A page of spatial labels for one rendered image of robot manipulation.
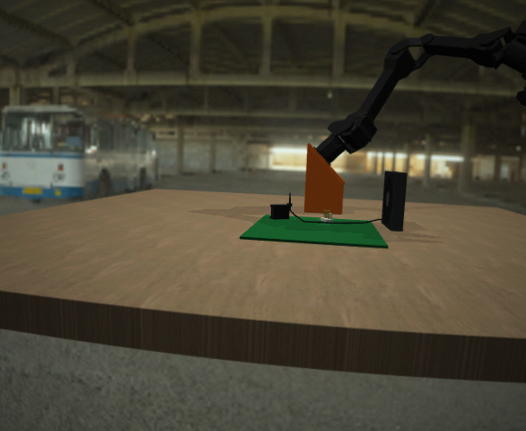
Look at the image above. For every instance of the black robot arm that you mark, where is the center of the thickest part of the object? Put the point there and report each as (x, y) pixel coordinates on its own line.
(485, 49)

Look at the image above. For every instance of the green circuit board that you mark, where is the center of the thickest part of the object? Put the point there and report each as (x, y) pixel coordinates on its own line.
(295, 230)

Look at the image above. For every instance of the black cable with plug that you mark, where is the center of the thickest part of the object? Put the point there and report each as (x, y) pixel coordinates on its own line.
(282, 212)

